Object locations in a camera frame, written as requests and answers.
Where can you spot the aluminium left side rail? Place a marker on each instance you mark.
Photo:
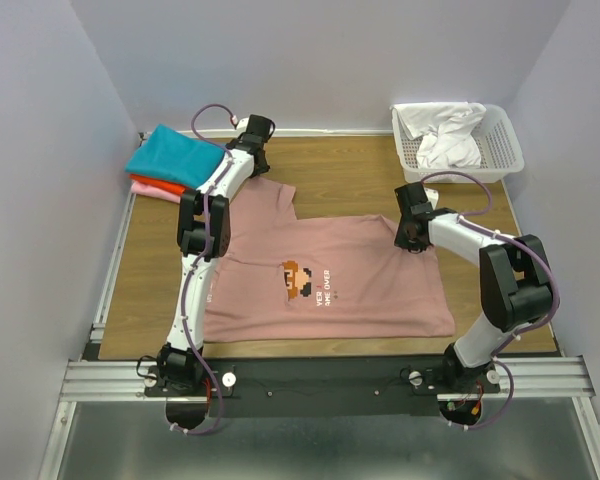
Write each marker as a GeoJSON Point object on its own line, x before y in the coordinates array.
{"type": "Point", "coordinates": [97, 329]}

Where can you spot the aluminium extrusion rail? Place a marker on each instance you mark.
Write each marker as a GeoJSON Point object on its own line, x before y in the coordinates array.
{"type": "Point", "coordinates": [534, 377]}

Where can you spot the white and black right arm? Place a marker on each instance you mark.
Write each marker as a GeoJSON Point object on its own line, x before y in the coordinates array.
{"type": "Point", "coordinates": [517, 289]}

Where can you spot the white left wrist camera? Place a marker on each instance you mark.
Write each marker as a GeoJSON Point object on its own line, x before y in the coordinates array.
{"type": "Point", "coordinates": [239, 124]}

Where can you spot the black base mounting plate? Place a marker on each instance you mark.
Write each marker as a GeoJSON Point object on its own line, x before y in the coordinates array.
{"type": "Point", "coordinates": [319, 387]}

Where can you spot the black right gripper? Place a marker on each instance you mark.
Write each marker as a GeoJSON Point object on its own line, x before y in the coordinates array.
{"type": "Point", "coordinates": [410, 239]}

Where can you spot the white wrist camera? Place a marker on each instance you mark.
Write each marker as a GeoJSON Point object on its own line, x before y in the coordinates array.
{"type": "Point", "coordinates": [432, 196]}
{"type": "Point", "coordinates": [239, 124]}

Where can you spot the white crumpled t-shirt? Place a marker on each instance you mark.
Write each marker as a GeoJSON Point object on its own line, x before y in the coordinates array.
{"type": "Point", "coordinates": [444, 130]}

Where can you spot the folded light pink t-shirt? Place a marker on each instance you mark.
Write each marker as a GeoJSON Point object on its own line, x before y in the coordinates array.
{"type": "Point", "coordinates": [142, 189]}

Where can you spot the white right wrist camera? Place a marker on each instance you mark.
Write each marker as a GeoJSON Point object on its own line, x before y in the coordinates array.
{"type": "Point", "coordinates": [432, 196]}

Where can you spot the folded orange t-shirt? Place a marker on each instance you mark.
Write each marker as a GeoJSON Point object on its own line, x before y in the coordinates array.
{"type": "Point", "coordinates": [171, 187]}

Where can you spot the white perforated plastic basket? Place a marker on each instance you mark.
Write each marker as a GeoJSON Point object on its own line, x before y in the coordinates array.
{"type": "Point", "coordinates": [495, 139]}

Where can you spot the dusty pink t-shirt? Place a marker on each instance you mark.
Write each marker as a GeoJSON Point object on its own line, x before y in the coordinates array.
{"type": "Point", "coordinates": [287, 278]}

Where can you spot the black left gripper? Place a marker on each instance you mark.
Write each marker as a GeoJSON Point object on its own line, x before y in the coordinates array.
{"type": "Point", "coordinates": [260, 163]}

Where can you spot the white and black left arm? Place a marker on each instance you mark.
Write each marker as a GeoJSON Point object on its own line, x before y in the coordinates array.
{"type": "Point", "coordinates": [203, 236]}

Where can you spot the folded teal t-shirt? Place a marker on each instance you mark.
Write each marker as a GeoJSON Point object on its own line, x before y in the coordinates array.
{"type": "Point", "coordinates": [171, 156]}

